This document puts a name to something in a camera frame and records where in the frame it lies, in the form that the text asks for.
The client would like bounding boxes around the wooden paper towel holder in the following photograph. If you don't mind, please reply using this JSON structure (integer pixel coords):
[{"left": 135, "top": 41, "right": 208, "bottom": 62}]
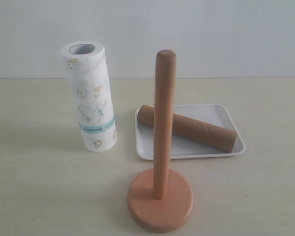
[{"left": 127, "top": 50, "right": 193, "bottom": 233}]

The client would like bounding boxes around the white plastic tray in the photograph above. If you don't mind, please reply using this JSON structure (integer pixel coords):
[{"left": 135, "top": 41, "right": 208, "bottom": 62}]
[{"left": 135, "top": 104, "right": 246, "bottom": 161}]

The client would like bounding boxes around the brown cardboard tube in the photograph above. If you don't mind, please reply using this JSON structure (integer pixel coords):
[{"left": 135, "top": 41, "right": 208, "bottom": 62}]
[{"left": 137, "top": 105, "right": 237, "bottom": 152}]

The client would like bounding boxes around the printed white paper towel roll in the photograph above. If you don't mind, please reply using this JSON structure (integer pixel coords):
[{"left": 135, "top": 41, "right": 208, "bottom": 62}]
[{"left": 61, "top": 41, "right": 117, "bottom": 152}]

